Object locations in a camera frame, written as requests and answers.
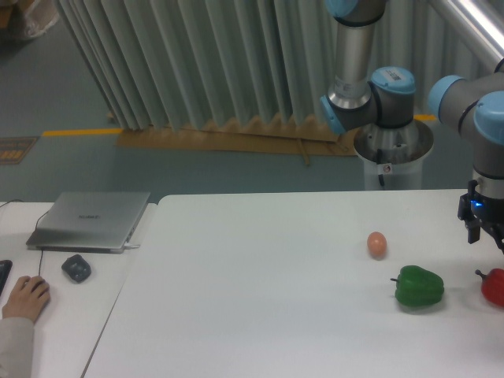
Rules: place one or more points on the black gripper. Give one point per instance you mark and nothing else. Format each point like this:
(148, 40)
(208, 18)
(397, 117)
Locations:
(478, 212)

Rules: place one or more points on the red bell pepper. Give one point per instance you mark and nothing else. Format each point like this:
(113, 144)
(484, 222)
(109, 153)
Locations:
(492, 286)

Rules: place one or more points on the orange floor sign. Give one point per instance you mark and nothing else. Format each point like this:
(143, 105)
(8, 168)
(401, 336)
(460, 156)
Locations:
(14, 149)

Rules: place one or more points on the pale green folding curtain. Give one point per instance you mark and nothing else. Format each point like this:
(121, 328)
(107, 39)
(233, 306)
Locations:
(177, 63)

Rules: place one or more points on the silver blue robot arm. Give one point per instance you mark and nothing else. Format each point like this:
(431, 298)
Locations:
(378, 106)

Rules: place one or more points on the green bell pepper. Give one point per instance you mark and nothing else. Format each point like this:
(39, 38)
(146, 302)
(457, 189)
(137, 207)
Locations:
(418, 287)

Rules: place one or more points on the brown egg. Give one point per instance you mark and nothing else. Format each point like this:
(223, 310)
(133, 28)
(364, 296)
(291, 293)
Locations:
(377, 245)

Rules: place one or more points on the silver closed laptop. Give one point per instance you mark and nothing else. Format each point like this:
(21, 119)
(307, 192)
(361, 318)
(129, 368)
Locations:
(89, 221)

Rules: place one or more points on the person's hand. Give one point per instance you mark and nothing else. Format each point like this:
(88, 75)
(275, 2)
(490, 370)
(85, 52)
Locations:
(17, 305)

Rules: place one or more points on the black 3D mouse controller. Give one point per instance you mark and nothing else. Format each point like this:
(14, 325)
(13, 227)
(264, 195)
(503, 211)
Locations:
(76, 268)

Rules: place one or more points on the beige sleeve forearm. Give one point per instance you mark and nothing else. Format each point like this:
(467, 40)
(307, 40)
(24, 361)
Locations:
(17, 341)

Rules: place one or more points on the brown cardboard sheet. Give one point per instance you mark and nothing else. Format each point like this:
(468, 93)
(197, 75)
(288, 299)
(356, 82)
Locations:
(308, 139)

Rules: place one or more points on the black keyboard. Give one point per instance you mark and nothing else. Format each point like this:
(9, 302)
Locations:
(5, 269)

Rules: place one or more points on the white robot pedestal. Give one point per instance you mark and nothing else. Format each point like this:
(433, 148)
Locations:
(393, 158)

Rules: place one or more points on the black computer mouse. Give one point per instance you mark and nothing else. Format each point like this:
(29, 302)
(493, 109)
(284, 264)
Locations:
(37, 291)

